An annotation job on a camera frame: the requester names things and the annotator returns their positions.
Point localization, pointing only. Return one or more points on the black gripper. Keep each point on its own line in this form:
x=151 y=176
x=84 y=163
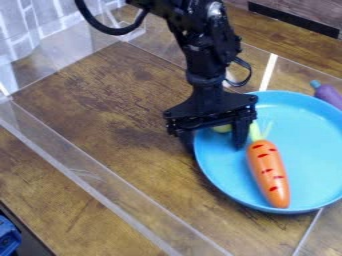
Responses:
x=211 y=107

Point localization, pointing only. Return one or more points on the orange toy carrot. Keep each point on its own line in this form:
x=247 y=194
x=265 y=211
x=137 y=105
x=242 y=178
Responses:
x=267 y=169

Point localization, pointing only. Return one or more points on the blue plastic plate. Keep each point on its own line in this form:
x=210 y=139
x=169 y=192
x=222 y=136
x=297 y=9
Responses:
x=305 y=127

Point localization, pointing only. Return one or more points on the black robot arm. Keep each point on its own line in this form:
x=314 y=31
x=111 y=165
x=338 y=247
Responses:
x=199 y=24

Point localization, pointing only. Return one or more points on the yellow toy lemon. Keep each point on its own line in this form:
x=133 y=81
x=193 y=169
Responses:
x=222 y=128

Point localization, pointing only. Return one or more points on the purple toy eggplant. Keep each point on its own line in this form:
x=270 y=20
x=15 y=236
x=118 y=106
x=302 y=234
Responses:
x=328 y=93

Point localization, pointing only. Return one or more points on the blue object at corner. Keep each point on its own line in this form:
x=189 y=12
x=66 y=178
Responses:
x=10 y=237

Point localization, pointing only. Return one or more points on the clear acrylic enclosure wall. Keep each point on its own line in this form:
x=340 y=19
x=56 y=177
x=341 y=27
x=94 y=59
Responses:
x=95 y=178

